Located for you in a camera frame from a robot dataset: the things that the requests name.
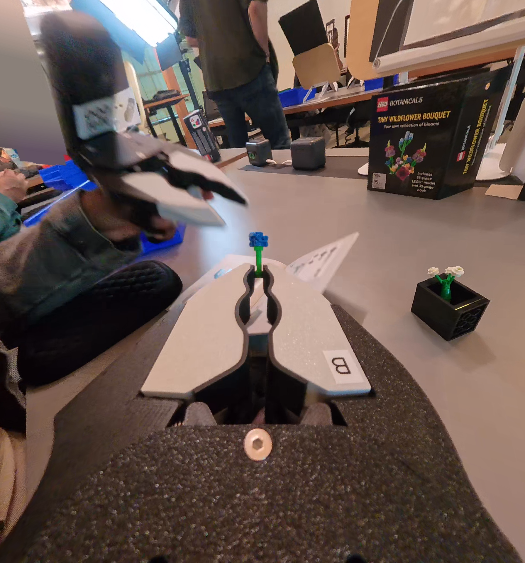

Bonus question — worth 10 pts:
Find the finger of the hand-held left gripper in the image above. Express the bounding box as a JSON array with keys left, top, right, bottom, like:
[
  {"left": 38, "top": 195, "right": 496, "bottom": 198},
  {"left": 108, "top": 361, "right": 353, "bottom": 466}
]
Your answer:
[
  {"left": 135, "top": 150, "right": 248, "bottom": 206},
  {"left": 123, "top": 172, "right": 227, "bottom": 228}
]

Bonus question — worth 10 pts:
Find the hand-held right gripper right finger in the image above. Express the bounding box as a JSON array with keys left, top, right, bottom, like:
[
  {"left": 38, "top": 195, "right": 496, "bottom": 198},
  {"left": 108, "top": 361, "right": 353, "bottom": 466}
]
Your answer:
[{"left": 262, "top": 264, "right": 372, "bottom": 399}]

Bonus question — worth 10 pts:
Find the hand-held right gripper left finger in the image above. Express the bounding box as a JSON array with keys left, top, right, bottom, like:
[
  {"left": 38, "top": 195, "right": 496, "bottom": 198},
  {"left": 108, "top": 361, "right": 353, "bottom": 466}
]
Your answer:
[{"left": 140, "top": 263, "right": 252, "bottom": 400}]

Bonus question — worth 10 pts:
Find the person's left forearm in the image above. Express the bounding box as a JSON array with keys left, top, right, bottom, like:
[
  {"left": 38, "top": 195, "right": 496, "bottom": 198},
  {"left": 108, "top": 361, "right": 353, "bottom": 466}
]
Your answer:
[{"left": 0, "top": 189, "right": 146, "bottom": 328}]

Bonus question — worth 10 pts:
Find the lego instruction booklet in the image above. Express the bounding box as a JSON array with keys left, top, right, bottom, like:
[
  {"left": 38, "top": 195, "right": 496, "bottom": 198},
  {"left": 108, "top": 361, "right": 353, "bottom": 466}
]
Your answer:
[{"left": 175, "top": 232, "right": 360, "bottom": 308}]

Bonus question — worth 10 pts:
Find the white lego flowers green stem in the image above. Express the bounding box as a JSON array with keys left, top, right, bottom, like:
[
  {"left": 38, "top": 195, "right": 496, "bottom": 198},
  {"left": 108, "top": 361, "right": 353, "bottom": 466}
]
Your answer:
[{"left": 427, "top": 265, "right": 465, "bottom": 303}]

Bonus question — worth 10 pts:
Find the black lego box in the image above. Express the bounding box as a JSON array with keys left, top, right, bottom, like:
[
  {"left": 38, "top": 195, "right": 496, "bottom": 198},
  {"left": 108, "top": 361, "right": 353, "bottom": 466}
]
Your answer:
[{"left": 411, "top": 278, "right": 491, "bottom": 342}]

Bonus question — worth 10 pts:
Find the black lego set carton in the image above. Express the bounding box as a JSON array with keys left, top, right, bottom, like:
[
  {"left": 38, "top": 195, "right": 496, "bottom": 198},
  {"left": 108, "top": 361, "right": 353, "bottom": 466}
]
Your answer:
[{"left": 367, "top": 78, "right": 495, "bottom": 201}]

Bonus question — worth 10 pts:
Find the person's left hand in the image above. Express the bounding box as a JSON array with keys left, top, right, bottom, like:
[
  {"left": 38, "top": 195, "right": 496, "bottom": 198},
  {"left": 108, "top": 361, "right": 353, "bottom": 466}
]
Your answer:
[{"left": 81, "top": 178, "right": 178, "bottom": 248}]

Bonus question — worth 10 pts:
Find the black box colourful print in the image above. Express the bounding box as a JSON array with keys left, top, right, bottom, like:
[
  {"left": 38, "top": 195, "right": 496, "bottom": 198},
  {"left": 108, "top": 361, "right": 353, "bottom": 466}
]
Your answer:
[{"left": 183, "top": 110, "right": 222, "bottom": 163}]

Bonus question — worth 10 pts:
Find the bright light panel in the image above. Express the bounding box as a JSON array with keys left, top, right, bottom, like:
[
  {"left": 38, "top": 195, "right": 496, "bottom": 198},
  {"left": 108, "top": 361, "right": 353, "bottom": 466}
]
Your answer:
[{"left": 69, "top": 0, "right": 179, "bottom": 48}]

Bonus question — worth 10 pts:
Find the black cube device green mark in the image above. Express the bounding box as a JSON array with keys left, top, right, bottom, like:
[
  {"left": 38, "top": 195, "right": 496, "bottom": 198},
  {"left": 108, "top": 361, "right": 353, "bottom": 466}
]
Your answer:
[{"left": 246, "top": 140, "right": 274, "bottom": 167}]

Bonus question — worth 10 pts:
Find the black quilted pad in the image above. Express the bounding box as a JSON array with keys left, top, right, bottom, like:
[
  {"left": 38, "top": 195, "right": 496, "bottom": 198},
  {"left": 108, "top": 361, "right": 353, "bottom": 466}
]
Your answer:
[{"left": 18, "top": 260, "right": 183, "bottom": 388}]

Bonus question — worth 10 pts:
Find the tan and black chair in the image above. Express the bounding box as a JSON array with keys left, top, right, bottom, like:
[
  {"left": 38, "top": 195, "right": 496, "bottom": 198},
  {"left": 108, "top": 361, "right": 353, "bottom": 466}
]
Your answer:
[{"left": 279, "top": 0, "right": 343, "bottom": 91}]

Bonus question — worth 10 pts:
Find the cardboard piece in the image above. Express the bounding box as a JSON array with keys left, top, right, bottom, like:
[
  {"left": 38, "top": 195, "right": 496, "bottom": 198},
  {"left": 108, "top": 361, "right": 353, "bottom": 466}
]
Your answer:
[{"left": 485, "top": 184, "right": 524, "bottom": 200}]

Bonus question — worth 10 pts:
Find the white stand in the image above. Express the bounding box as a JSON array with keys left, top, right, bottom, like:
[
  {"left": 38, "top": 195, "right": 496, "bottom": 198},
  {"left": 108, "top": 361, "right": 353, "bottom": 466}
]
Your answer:
[{"left": 476, "top": 44, "right": 525, "bottom": 182}]

